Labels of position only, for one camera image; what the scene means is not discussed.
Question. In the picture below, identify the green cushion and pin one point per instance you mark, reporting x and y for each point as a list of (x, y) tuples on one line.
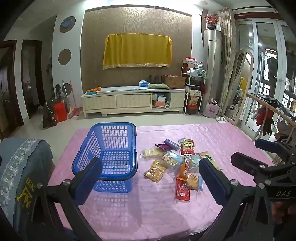
[(158, 86)]

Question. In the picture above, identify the dark red snack packet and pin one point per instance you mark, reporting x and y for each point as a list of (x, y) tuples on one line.
[(182, 191)]

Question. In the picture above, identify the pile of oranges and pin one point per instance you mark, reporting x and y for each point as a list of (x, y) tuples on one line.
[(98, 88)]

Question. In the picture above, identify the standing fan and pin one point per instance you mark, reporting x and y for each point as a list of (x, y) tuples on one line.
[(66, 87)]

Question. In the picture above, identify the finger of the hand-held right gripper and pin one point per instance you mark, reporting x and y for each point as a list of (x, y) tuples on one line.
[(247, 162), (266, 143)]

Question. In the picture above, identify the orange cookie packet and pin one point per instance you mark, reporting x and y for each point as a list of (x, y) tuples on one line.
[(183, 170)]

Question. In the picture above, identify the vase with red flowers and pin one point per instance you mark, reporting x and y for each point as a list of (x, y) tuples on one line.
[(211, 20)]

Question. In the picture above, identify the black bag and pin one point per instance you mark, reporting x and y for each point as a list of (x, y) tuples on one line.
[(49, 115)]

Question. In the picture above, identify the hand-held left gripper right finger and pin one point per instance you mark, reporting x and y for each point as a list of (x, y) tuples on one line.
[(212, 183)]

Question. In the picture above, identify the clear cracker packet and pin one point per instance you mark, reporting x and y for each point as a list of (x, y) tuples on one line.
[(151, 153)]

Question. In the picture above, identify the red bag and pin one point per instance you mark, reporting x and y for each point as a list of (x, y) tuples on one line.
[(60, 112)]

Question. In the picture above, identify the pink quilted blanket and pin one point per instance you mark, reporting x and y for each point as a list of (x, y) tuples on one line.
[(150, 208)]

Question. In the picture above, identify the standing air conditioner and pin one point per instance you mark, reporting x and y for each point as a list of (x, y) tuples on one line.
[(212, 69)]

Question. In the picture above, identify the blue plastic basket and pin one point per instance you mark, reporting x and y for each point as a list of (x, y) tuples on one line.
[(115, 186)]

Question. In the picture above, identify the cream TV cabinet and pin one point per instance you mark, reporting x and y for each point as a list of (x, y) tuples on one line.
[(131, 100)]

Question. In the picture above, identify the arched floor mirror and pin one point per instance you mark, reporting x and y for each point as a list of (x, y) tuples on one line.
[(240, 92)]

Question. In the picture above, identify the small blue box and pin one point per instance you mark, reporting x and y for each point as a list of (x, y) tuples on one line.
[(160, 97)]

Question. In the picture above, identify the purple snack packet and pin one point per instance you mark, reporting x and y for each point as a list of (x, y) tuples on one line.
[(170, 144)]

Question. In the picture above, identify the person's right hand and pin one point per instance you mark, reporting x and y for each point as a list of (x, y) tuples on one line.
[(282, 212)]

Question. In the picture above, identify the white shelf rack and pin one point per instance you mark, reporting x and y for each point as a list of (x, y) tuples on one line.
[(195, 74)]

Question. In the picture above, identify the yellow cloth cover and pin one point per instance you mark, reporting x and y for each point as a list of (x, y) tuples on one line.
[(138, 51)]

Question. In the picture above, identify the glass balcony door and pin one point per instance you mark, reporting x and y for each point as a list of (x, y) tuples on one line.
[(266, 58)]

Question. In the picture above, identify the pink broom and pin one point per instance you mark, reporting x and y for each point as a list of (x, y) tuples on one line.
[(74, 113)]

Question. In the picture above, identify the orange box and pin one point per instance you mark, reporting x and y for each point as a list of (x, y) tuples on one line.
[(158, 103)]

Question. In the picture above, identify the red sauce packet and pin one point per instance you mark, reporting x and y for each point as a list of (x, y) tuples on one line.
[(186, 148)]

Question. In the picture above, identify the wooden clothes rack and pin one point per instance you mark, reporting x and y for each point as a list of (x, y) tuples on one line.
[(268, 104)]

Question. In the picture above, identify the light blue snack packet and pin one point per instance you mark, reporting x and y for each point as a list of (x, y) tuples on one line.
[(171, 160), (194, 163)]

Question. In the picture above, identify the tan orange snack packet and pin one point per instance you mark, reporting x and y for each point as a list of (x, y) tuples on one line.
[(193, 182)]

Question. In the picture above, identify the round wall disc blue plate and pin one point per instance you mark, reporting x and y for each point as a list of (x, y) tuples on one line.
[(67, 23)]

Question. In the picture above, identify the black router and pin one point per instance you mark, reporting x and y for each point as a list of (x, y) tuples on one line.
[(157, 80)]

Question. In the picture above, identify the yellow orange snack packet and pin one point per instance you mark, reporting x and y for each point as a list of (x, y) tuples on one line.
[(155, 172)]

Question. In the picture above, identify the cardboard box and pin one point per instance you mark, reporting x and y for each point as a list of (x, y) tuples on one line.
[(175, 81)]

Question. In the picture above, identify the patterned beige curtain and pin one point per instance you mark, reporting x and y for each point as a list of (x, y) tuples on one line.
[(226, 58)]

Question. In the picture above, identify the round brown wall disc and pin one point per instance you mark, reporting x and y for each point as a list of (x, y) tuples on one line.
[(64, 57)]

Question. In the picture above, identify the chair with embroidered grey cover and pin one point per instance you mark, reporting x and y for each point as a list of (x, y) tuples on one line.
[(23, 162)]

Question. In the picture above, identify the white slippers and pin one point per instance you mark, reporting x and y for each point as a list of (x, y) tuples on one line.
[(221, 119)]

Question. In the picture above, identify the white paper roll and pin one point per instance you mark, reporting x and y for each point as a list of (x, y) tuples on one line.
[(166, 106)]

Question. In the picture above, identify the dark wooden door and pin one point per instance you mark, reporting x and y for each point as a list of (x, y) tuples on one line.
[(32, 76), (9, 92)]

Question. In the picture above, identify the pink bag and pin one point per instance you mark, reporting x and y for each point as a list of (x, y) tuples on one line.
[(211, 110)]

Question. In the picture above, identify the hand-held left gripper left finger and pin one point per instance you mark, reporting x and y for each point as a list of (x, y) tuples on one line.
[(89, 183)]

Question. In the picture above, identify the blue tissue box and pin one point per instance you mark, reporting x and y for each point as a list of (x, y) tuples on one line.
[(143, 83)]

